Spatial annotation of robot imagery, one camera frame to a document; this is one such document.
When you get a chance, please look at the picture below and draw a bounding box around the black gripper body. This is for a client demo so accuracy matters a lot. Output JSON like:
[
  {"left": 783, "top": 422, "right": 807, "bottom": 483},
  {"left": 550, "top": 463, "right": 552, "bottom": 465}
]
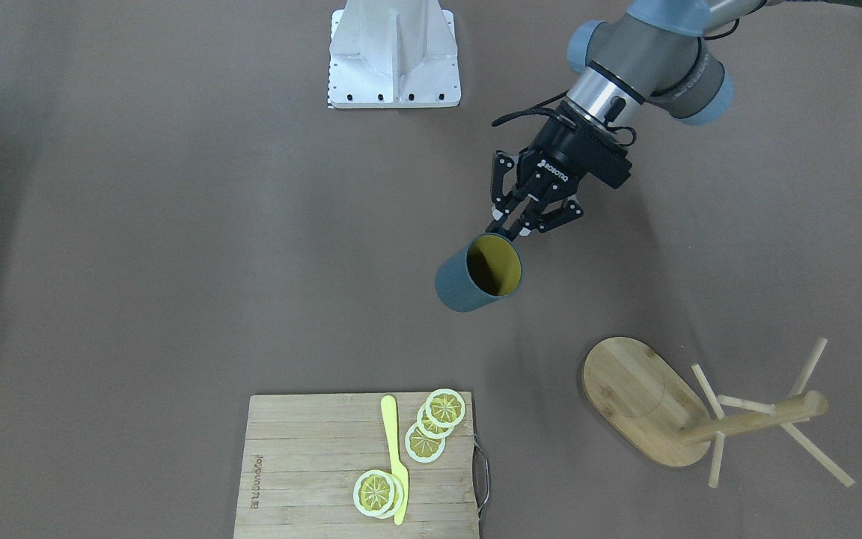
[{"left": 519, "top": 105, "right": 632, "bottom": 201}]

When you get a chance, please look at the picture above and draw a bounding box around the dark blue cup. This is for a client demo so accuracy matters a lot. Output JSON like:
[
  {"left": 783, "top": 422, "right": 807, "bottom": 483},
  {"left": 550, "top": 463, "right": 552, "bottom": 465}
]
[{"left": 434, "top": 233, "right": 524, "bottom": 313}]

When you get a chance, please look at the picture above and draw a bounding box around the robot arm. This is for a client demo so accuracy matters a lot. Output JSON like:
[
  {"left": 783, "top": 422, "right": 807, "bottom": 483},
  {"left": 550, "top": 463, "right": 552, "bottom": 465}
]
[{"left": 486, "top": 1, "right": 771, "bottom": 241}]

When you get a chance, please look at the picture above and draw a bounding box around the wooden cup rack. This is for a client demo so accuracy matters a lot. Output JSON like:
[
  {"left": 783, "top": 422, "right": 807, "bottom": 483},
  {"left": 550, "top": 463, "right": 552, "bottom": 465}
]
[{"left": 581, "top": 335, "right": 855, "bottom": 488}]

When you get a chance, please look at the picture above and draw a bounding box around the yellow plastic knife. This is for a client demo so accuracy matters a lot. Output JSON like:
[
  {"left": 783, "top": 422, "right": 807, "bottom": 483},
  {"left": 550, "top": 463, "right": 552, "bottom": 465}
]
[{"left": 380, "top": 395, "right": 410, "bottom": 526}]

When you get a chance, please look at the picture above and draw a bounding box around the lemon slice middle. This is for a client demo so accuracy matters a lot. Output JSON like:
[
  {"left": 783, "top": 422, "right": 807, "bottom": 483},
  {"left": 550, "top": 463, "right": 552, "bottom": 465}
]
[{"left": 416, "top": 404, "right": 455, "bottom": 439}]

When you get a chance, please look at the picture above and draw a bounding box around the lemon slice under knife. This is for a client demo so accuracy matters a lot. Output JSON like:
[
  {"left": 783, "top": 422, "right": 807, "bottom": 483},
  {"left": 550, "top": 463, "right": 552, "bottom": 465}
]
[{"left": 376, "top": 474, "right": 406, "bottom": 520}]

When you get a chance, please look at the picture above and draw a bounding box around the lemon slice front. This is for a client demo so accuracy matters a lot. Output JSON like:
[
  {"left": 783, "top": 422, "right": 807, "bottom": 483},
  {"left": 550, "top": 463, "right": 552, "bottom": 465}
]
[{"left": 352, "top": 469, "right": 393, "bottom": 518}]

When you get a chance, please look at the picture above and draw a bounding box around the wooden cutting board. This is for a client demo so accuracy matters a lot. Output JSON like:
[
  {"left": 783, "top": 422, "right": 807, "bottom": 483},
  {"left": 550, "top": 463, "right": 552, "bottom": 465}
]
[{"left": 233, "top": 390, "right": 489, "bottom": 538}]

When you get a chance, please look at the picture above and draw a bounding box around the black braided cable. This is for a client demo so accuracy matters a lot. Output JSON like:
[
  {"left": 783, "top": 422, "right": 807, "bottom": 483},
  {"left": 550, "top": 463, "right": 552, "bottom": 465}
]
[{"left": 491, "top": 15, "right": 746, "bottom": 147}]

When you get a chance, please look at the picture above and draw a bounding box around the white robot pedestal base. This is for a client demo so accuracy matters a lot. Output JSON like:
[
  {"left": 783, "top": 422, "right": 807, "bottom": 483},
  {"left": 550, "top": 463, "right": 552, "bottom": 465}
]
[{"left": 326, "top": 1, "right": 462, "bottom": 109}]

